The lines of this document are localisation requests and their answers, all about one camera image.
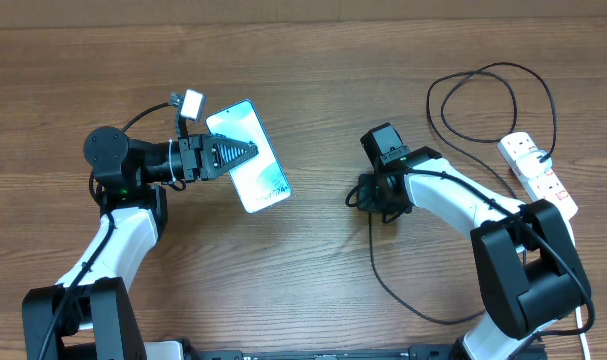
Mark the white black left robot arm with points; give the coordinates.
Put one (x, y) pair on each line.
(87, 314)

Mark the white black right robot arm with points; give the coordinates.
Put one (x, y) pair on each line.
(529, 272)

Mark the white power strip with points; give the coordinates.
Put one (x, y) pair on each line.
(538, 178)

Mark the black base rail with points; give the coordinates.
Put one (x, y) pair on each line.
(323, 355)

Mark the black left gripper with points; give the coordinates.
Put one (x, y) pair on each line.
(206, 165)

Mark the white charger plug adapter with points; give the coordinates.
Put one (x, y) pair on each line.
(532, 165)

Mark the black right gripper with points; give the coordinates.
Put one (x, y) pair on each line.
(368, 203)

